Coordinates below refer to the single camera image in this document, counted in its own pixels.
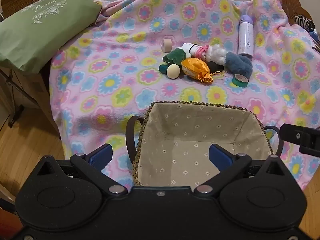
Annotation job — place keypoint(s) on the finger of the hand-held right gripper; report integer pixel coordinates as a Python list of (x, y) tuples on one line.
[(290, 132)]

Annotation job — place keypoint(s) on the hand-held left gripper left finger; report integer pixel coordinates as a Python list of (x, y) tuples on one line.
[(101, 155)]

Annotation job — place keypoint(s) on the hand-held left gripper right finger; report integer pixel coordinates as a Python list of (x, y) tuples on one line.
[(220, 156)]

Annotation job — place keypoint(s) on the woven basket with fabric liner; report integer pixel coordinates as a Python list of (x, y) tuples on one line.
[(187, 135)]

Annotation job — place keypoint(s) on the green tape roll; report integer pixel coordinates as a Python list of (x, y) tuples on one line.
[(240, 81)]

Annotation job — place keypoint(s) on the blue fluffy cloth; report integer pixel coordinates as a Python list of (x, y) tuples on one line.
[(238, 63)]

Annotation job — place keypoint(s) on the black plush piece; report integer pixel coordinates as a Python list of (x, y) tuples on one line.
[(215, 67)]

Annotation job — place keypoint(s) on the white teddy bear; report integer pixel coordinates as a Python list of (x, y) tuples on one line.
[(216, 53)]

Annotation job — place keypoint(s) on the dark green cloth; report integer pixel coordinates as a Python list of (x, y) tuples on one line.
[(175, 57)]

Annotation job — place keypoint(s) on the beige tape roll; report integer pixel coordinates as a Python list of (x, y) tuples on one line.
[(166, 45)]

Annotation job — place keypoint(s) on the black metal stand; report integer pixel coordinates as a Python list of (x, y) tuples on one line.
[(16, 116)]

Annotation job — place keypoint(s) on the pink floral fleece blanket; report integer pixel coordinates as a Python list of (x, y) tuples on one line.
[(125, 55)]

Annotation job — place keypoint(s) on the purple and white bottle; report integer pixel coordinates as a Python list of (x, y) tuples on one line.
[(245, 37)]

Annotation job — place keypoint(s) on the zebra striped item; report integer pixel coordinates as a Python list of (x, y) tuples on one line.
[(303, 21)]

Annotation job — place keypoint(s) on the green printed pillow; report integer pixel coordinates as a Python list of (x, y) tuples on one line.
[(37, 35)]

